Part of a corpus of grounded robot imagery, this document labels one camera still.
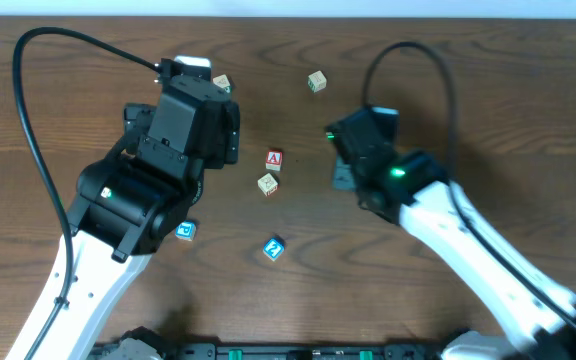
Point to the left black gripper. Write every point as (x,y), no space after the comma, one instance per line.
(229,134)

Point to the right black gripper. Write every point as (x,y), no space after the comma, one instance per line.
(344,176)

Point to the red letter A block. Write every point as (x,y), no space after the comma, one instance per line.
(274,160)

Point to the blue number 2 block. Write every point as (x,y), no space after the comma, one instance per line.
(273,248)

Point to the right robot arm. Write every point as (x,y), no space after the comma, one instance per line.
(412,190)

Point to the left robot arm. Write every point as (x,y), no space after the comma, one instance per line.
(124,206)

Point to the green-sided wooden block left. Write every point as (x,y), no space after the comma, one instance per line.
(223,82)

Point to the green-sided wooden block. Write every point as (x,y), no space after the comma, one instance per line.
(223,82)
(317,81)

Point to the green-sided wooden block right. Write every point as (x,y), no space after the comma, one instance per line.
(317,81)

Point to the blue picture wooden block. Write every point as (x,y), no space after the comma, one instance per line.
(186,231)

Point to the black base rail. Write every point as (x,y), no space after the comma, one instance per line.
(143,343)

